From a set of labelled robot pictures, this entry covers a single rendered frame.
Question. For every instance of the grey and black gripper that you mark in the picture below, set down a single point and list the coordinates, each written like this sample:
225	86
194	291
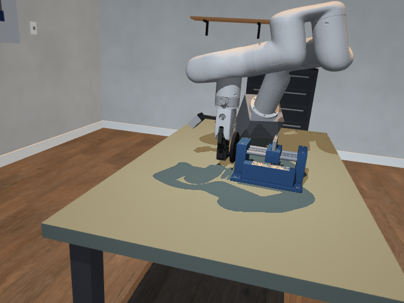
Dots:
225	126

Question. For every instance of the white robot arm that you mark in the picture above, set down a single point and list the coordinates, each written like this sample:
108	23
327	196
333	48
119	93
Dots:
288	50

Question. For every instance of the blue bench vise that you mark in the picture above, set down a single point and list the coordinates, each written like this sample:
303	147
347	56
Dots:
264	174

